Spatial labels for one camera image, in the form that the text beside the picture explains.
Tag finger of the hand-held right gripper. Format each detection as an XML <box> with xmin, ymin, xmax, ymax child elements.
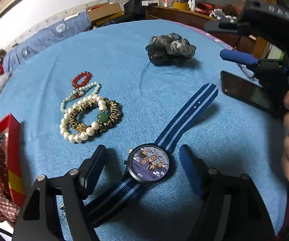
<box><xmin>205</xmin><ymin>21</ymin><xmax>239</xmax><ymax>34</ymax></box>
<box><xmin>220</xmin><ymin>49</ymin><xmax>289</xmax><ymax>88</ymax></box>

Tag flat yellow dark box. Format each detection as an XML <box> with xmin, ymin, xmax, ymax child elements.
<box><xmin>92</xmin><ymin>12</ymin><xmax>125</xmax><ymax>27</ymax></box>

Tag brown cardboard box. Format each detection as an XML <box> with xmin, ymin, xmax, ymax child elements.
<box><xmin>85</xmin><ymin>2</ymin><xmax>123</xmax><ymax>22</ymax></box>

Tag blue blanket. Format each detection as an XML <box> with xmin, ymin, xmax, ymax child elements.
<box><xmin>0</xmin><ymin>19</ymin><xmax>289</xmax><ymax>241</ymax></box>

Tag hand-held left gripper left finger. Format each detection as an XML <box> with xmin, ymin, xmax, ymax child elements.
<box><xmin>12</xmin><ymin>144</ymin><xmax>108</xmax><ymax>241</ymax></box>

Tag red bead bracelet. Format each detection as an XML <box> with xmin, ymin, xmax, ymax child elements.
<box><xmin>71</xmin><ymin>71</ymin><xmax>93</xmax><ymax>99</ymax></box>

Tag blue striped strap wristwatch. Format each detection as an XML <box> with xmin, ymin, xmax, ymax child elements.
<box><xmin>88</xmin><ymin>83</ymin><xmax>219</xmax><ymax>229</ymax></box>

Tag leopard print scrunchie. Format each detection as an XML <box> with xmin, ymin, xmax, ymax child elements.
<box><xmin>67</xmin><ymin>97</ymin><xmax>122</xmax><ymax>133</ymax></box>

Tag large pearl bracelet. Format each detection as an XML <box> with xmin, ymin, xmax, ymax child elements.
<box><xmin>59</xmin><ymin>94</ymin><xmax>110</xmax><ymax>144</ymax></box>

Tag red gift box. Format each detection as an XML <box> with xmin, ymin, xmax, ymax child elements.
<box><xmin>0</xmin><ymin>113</ymin><xmax>27</xmax><ymax>207</ymax></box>

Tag wooden dresser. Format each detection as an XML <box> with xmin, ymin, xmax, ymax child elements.
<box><xmin>146</xmin><ymin>5</ymin><xmax>273</xmax><ymax>56</ymax></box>

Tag small pale bead bracelet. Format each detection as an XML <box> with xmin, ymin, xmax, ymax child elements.
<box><xmin>59</xmin><ymin>82</ymin><xmax>102</xmax><ymax>113</ymax></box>

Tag black smartphone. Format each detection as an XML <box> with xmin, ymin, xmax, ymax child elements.
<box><xmin>220</xmin><ymin>70</ymin><xmax>285</xmax><ymax>118</ymax></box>

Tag black bag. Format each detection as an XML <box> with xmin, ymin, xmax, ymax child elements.
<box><xmin>123</xmin><ymin>0</ymin><xmax>147</xmax><ymax>15</ymax></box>

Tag blue checked pillow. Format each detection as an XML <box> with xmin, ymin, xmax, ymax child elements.
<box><xmin>34</xmin><ymin>11</ymin><xmax>92</xmax><ymax>48</ymax></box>
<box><xmin>2</xmin><ymin>39</ymin><xmax>49</xmax><ymax>72</ymax></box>

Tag black sheer scrunchie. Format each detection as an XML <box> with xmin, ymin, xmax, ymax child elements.
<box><xmin>145</xmin><ymin>32</ymin><xmax>197</xmax><ymax>67</ymax></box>

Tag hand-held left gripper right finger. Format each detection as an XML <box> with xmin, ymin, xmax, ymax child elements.
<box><xmin>179</xmin><ymin>144</ymin><xmax>277</xmax><ymax>241</ymax></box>

